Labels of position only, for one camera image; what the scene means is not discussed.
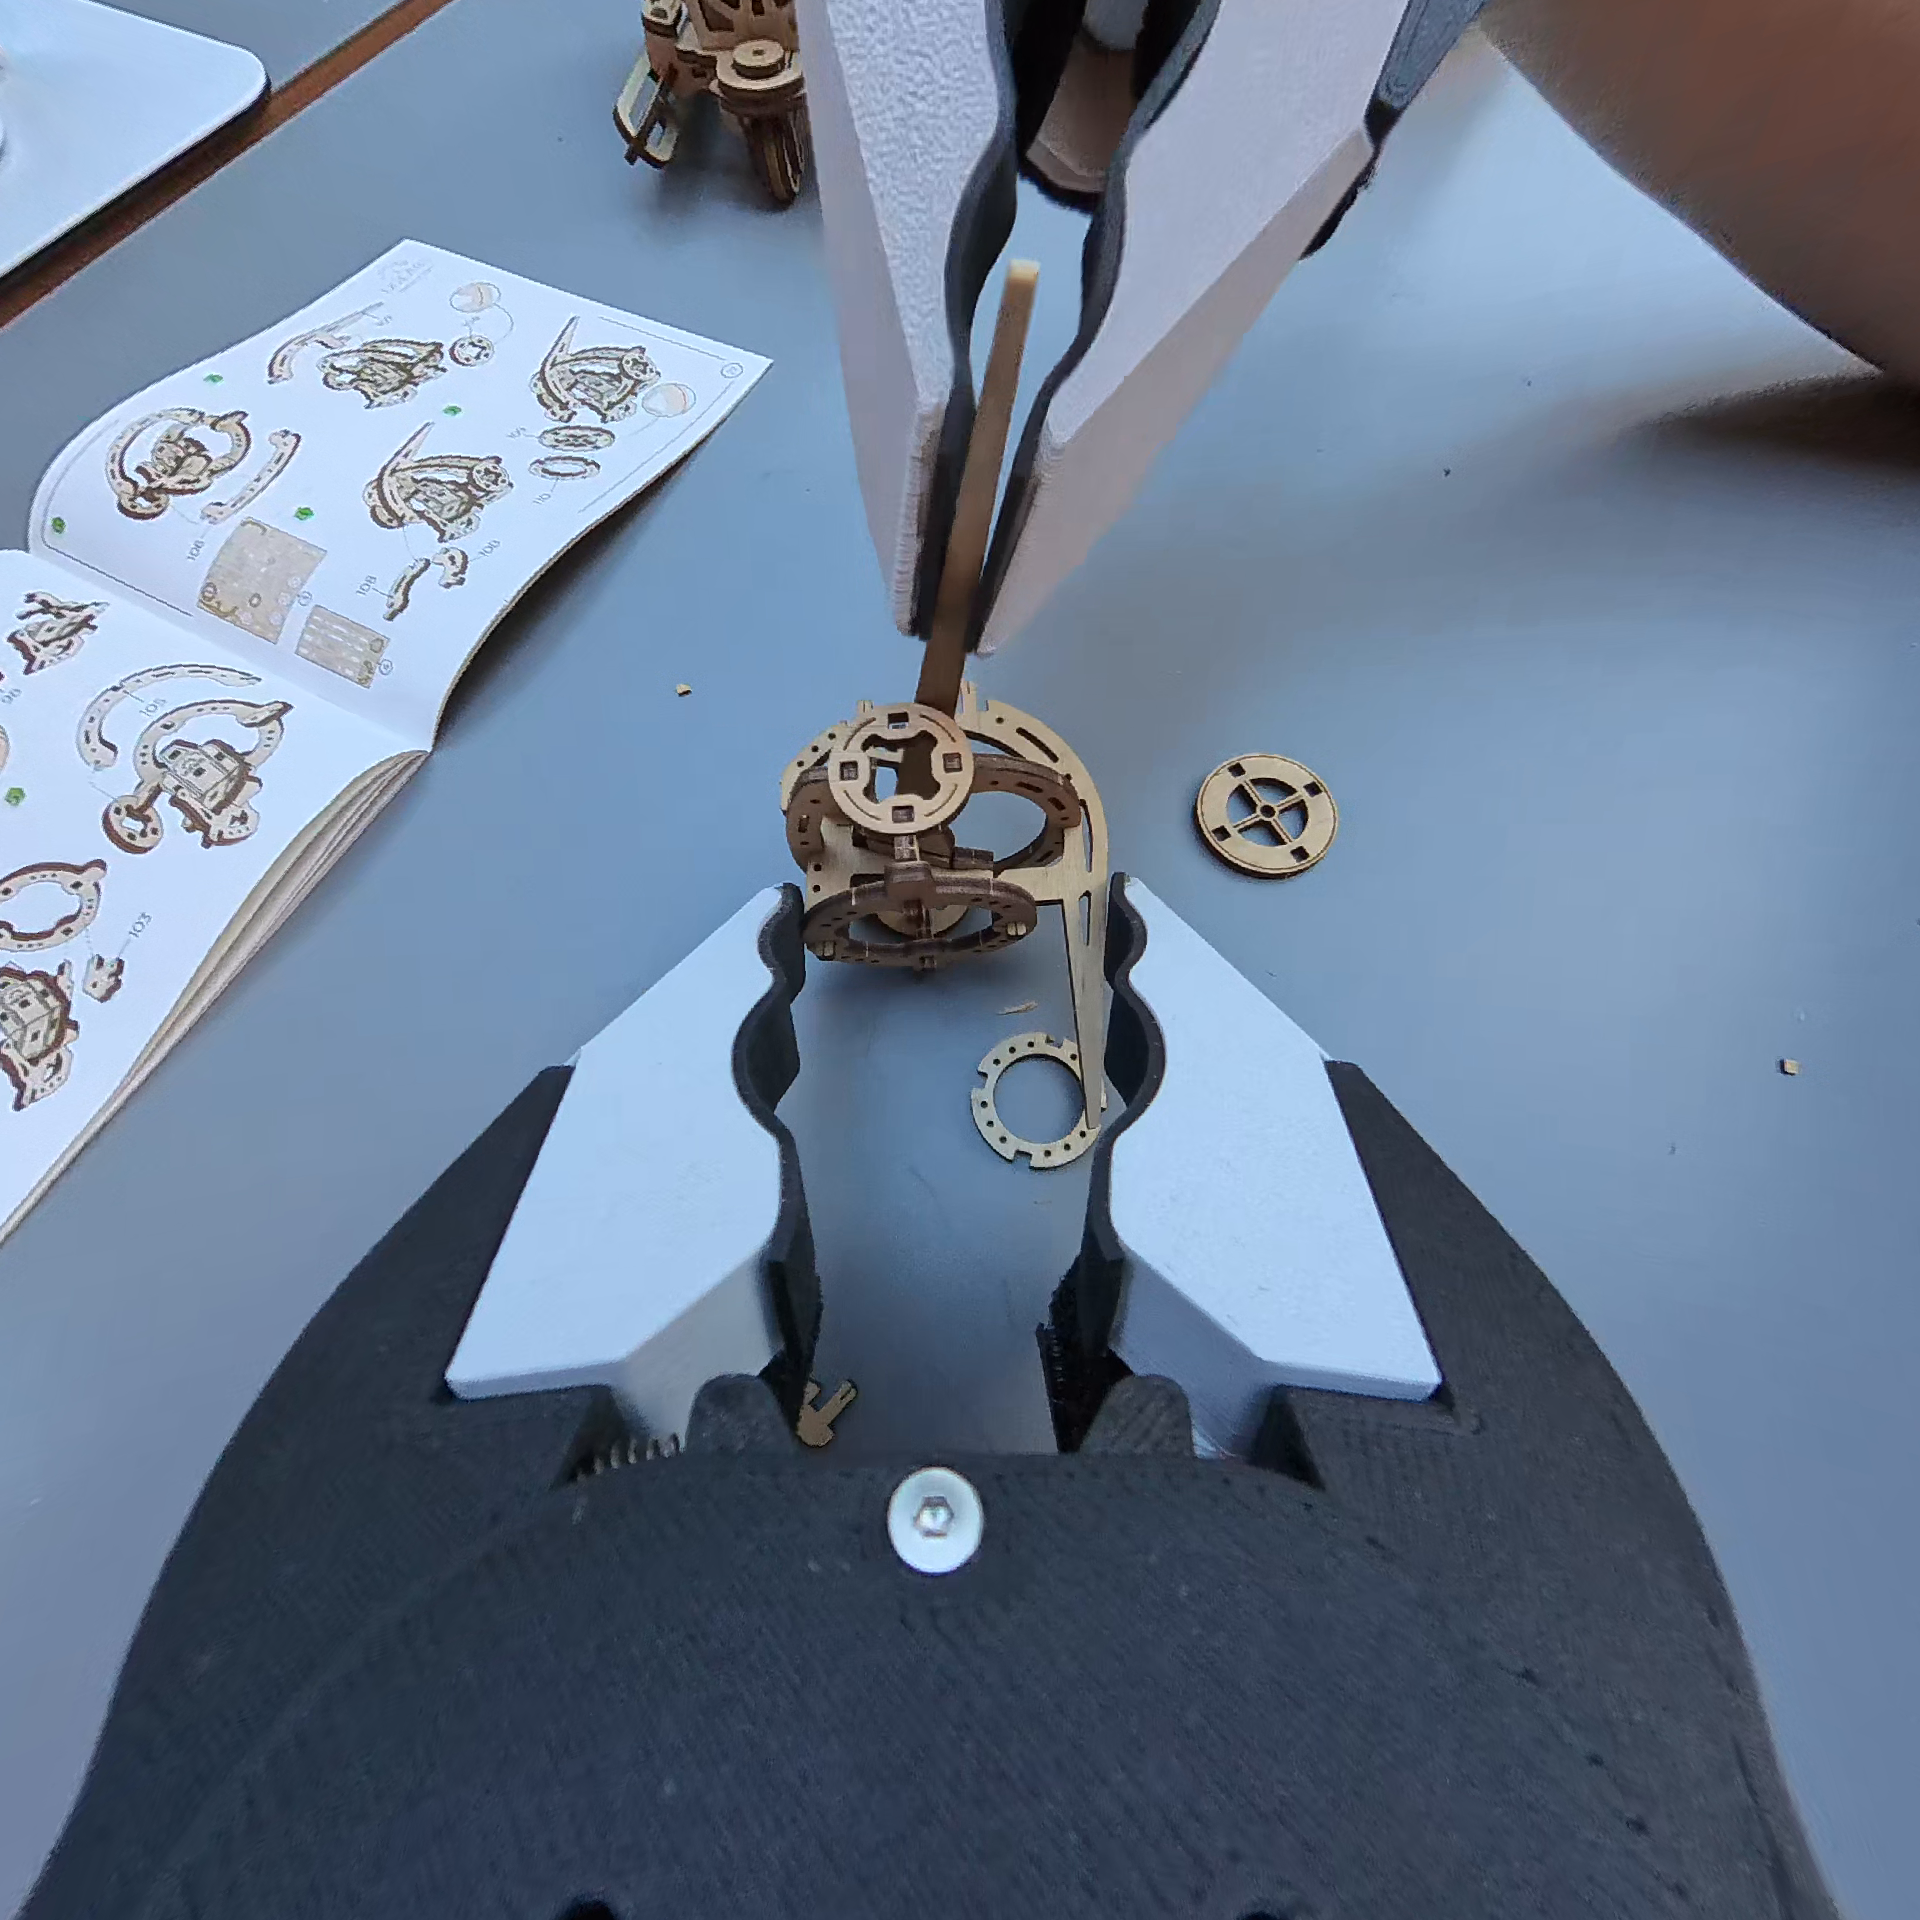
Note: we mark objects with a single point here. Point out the thin wooden stick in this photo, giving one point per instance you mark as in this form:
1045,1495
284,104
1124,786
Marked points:
991,450

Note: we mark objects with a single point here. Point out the light grey rounded plate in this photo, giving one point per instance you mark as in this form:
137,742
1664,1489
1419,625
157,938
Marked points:
104,120

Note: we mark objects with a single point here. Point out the wooden legged model assembly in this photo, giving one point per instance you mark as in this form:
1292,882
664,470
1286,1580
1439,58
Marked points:
751,91

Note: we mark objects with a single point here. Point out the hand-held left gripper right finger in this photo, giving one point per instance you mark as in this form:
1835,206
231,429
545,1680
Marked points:
1261,1201

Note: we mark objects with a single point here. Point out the model instruction booklet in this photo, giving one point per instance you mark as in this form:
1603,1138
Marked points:
300,601

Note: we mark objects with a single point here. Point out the wooden spoked wheel disc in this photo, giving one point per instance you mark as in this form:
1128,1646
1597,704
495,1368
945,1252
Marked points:
1209,818

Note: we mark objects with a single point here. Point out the person's right forearm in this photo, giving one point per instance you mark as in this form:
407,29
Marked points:
1724,151

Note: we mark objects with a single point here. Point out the round wooden model assembly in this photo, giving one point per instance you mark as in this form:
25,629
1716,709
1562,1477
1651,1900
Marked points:
919,879

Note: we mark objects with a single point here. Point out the small wooden key-shaped part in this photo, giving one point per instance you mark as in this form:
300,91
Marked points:
825,1419

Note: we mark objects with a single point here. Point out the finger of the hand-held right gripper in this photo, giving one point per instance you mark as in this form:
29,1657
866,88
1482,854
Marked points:
1231,181
893,225

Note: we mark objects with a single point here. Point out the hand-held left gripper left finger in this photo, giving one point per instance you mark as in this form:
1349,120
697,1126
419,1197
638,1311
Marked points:
631,1201

